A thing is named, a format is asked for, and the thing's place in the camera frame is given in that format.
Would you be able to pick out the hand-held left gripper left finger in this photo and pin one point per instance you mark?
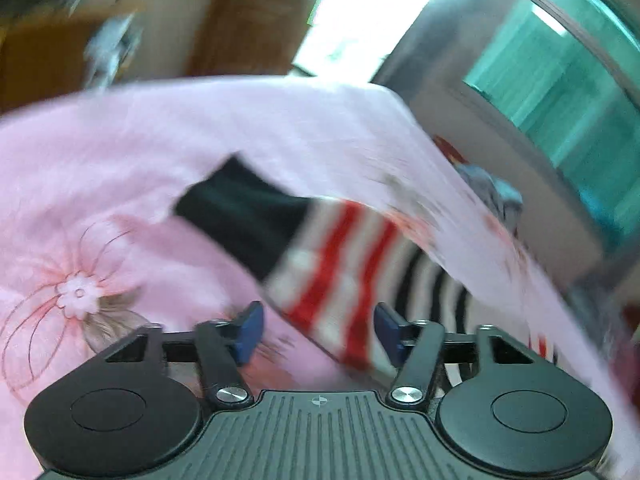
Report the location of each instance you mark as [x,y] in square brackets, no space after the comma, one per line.
[250,331]

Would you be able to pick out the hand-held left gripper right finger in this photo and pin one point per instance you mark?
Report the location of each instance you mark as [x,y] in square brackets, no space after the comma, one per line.
[387,331]

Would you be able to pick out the striped knit sweater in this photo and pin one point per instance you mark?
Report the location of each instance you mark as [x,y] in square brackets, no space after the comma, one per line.
[325,270]

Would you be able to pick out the pile of grey clothes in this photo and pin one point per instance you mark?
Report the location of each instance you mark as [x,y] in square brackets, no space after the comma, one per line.
[492,192]

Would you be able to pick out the pink floral bed sheet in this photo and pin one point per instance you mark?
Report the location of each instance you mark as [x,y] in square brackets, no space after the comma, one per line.
[100,185]

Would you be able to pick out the grey curtain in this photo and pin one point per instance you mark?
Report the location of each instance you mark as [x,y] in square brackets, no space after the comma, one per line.
[430,45]

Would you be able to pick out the teal glass window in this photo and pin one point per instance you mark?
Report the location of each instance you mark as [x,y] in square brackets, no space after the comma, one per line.
[565,90]

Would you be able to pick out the brown wooden door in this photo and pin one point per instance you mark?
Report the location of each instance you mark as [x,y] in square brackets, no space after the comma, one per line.
[250,15]

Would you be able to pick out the wooden bedside cabinet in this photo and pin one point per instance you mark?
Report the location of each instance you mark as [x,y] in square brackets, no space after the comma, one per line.
[45,60]

